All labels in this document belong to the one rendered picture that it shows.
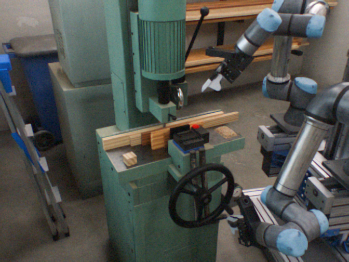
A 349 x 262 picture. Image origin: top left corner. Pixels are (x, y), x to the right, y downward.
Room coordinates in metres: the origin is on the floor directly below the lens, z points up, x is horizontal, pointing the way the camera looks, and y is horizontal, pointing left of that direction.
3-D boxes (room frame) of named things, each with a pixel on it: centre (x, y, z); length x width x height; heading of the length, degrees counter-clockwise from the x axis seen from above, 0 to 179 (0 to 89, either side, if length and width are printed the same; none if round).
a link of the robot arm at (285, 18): (1.24, -0.36, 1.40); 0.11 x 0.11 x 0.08; 63
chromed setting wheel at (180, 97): (1.45, -0.01, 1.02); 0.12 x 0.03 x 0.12; 27
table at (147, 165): (1.20, -0.03, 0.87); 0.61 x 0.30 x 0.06; 117
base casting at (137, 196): (1.39, 0.10, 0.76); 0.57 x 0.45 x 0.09; 27
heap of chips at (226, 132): (1.33, -0.24, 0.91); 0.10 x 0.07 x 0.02; 27
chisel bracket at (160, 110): (1.30, 0.05, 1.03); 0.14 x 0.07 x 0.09; 27
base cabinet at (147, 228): (1.39, 0.10, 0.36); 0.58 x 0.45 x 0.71; 27
